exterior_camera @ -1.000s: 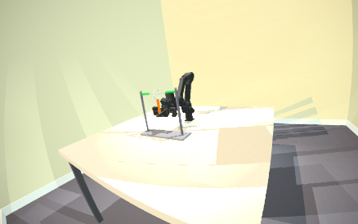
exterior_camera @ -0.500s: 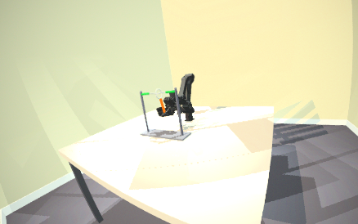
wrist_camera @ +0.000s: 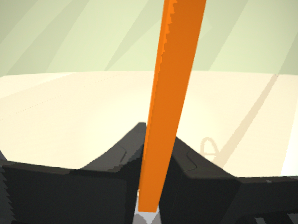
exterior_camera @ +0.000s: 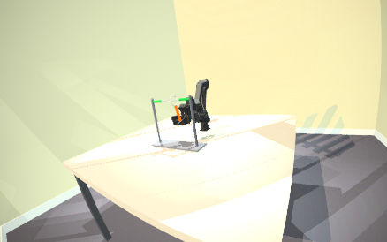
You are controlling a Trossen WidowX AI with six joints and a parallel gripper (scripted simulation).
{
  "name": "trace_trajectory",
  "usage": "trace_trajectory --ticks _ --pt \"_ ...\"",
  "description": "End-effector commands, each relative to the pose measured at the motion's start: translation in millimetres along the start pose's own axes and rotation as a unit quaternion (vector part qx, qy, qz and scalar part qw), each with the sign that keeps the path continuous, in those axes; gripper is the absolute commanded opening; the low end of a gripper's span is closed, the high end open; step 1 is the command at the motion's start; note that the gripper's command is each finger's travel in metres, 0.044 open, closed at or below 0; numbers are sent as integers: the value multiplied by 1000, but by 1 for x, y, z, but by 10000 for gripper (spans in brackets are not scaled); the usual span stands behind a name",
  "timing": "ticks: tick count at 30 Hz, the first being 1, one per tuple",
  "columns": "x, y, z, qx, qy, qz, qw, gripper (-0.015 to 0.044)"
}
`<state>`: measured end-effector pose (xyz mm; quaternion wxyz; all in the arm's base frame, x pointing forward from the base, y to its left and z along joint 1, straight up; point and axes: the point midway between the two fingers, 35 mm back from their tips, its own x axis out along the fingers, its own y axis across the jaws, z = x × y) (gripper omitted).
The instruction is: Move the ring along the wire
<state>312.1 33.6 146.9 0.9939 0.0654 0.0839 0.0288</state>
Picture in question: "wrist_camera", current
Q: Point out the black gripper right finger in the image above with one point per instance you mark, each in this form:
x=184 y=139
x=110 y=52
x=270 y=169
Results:
x=198 y=192

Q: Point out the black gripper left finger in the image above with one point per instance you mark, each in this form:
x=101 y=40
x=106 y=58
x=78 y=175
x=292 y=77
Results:
x=103 y=192

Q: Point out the orange handle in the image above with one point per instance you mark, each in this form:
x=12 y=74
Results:
x=181 y=25

